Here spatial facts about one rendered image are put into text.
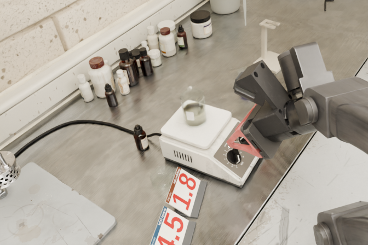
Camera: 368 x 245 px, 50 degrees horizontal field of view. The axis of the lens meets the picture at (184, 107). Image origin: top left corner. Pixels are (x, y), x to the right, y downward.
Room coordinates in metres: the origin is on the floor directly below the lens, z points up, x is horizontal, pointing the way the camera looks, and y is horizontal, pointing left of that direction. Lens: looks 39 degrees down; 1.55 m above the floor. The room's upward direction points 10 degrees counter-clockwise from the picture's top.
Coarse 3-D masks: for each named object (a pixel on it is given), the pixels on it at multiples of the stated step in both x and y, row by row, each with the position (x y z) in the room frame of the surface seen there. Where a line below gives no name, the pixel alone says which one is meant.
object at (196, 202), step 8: (192, 176) 0.55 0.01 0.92; (200, 184) 0.53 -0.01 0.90; (168, 192) 0.50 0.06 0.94; (200, 192) 0.51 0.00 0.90; (192, 200) 0.49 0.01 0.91; (200, 200) 0.49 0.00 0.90; (176, 208) 0.47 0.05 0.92; (192, 208) 0.48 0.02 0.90; (184, 216) 0.46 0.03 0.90; (192, 216) 0.46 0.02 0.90
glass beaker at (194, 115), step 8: (192, 88) 0.67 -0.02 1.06; (184, 96) 0.66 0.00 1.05; (192, 96) 0.66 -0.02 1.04; (200, 96) 0.65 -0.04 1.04; (184, 104) 0.62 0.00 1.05; (192, 104) 0.61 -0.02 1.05; (200, 104) 0.62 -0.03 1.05; (184, 112) 0.63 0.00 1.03; (192, 112) 0.61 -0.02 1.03; (200, 112) 0.62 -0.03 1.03; (184, 120) 0.63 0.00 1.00; (192, 120) 0.62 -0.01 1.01; (200, 120) 0.62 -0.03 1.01; (192, 128) 0.62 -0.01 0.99
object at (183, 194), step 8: (184, 176) 0.54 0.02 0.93; (176, 184) 0.52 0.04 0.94; (184, 184) 0.52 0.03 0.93; (192, 184) 0.53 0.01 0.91; (176, 192) 0.50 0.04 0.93; (184, 192) 0.50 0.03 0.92; (192, 192) 0.51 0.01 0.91; (176, 200) 0.48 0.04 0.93; (184, 200) 0.49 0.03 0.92; (184, 208) 0.47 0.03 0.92
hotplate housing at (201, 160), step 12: (228, 132) 0.61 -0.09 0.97; (168, 144) 0.61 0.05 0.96; (180, 144) 0.59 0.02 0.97; (216, 144) 0.58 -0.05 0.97; (168, 156) 0.61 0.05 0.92; (180, 156) 0.59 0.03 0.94; (192, 156) 0.57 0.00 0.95; (204, 156) 0.55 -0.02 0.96; (192, 168) 0.58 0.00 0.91; (204, 168) 0.55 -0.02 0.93; (216, 168) 0.54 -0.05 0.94; (228, 168) 0.53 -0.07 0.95; (252, 168) 0.54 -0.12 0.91; (228, 180) 0.52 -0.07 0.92; (240, 180) 0.51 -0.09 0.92
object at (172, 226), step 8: (168, 216) 0.45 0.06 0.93; (176, 216) 0.45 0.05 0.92; (168, 224) 0.43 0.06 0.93; (176, 224) 0.44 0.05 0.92; (184, 224) 0.44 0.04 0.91; (160, 232) 0.41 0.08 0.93; (168, 232) 0.42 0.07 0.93; (176, 232) 0.42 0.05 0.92; (160, 240) 0.40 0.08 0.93; (168, 240) 0.40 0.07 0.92; (176, 240) 0.41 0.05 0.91
